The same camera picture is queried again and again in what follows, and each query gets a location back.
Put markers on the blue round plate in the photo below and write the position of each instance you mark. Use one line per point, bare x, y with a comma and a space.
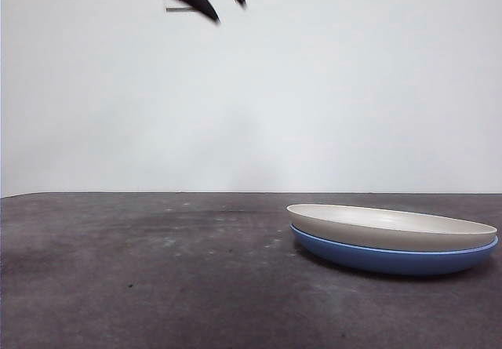
392, 262

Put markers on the white wall socket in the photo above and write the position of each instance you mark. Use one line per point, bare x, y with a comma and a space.
172, 4

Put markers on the white round plate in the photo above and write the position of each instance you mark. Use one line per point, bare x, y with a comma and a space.
372, 235

